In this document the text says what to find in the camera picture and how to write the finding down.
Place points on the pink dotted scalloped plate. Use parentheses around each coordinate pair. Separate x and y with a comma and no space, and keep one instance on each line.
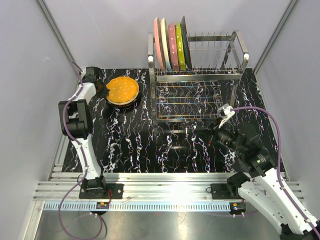
(173,47)

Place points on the slotted cable duct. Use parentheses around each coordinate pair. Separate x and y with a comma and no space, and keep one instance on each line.
(98,206)

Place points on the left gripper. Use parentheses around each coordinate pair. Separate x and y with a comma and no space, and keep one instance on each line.
(105,92)

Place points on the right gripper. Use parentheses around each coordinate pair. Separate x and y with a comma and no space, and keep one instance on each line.
(209,132)

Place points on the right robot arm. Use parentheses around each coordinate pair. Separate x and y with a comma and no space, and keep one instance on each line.
(260,184)

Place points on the aluminium mounting rail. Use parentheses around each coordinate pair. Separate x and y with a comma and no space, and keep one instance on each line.
(140,187)

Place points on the orange dotted scalloped plate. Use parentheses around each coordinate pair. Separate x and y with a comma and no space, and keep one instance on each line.
(120,83)

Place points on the teal plate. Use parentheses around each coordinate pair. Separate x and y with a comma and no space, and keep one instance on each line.
(186,47)

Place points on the cream and blue plate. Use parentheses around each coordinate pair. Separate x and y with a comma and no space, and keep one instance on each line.
(165,44)

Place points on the right aluminium frame post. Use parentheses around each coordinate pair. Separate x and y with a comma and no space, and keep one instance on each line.
(292,4)

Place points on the aluminium frame post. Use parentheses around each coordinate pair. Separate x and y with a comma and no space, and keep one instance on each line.
(58,36)
(292,4)

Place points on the cream and pink plate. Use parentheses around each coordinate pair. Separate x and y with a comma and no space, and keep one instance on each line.
(158,43)

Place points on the green dotted scalloped plate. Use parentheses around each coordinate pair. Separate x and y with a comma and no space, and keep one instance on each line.
(180,47)

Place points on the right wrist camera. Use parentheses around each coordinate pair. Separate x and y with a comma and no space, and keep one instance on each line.
(226,113)

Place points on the steel dish rack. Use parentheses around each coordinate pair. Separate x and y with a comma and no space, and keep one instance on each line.
(192,94)

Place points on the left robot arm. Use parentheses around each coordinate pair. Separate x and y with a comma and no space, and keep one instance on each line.
(77,124)

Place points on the tan yellow plate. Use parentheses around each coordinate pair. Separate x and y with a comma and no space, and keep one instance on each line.
(122,98)

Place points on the black striped bottom plate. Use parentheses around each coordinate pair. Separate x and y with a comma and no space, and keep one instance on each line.
(127,108)

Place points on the black marble mat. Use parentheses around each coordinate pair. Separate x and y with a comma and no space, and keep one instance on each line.
(127,142)

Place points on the left aluminium frame post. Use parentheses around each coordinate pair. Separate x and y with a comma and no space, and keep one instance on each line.
(58,36)

